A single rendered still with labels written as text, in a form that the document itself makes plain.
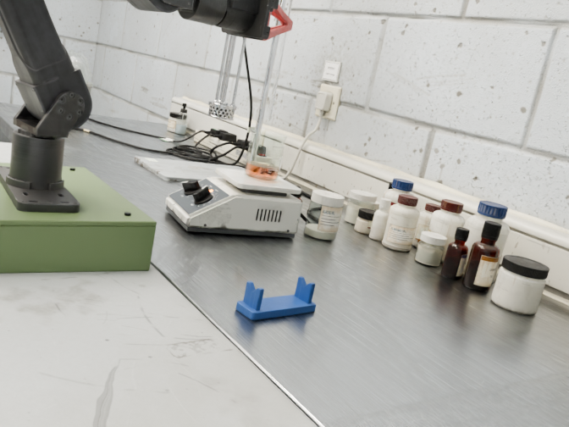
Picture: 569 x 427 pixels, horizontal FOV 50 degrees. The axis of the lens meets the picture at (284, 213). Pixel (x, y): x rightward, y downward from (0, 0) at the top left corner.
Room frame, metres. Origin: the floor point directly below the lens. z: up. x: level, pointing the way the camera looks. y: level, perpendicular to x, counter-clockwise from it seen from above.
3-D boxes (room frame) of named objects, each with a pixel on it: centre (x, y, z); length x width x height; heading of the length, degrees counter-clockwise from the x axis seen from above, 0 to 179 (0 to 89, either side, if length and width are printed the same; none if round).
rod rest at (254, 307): (0.68, -0.01, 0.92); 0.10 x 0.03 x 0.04; 133
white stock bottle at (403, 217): (1.11, -0.22, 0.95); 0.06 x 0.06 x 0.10
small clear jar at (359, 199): (1.25, -0.15, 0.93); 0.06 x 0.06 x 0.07
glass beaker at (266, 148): (1.04, 0.06, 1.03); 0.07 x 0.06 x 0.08; 134
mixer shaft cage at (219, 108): (1.45, 0.19, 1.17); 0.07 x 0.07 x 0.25
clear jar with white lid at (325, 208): (1.07, -0.07, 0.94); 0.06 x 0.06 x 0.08
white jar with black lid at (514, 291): (0.89, -0.37, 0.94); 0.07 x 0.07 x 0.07
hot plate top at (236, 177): (1.04, 0.06, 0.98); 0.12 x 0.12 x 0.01; 29
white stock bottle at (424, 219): (1.16, -0.28, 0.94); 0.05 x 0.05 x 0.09
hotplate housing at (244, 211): (1.03, 0.08, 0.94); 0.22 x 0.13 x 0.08; 119
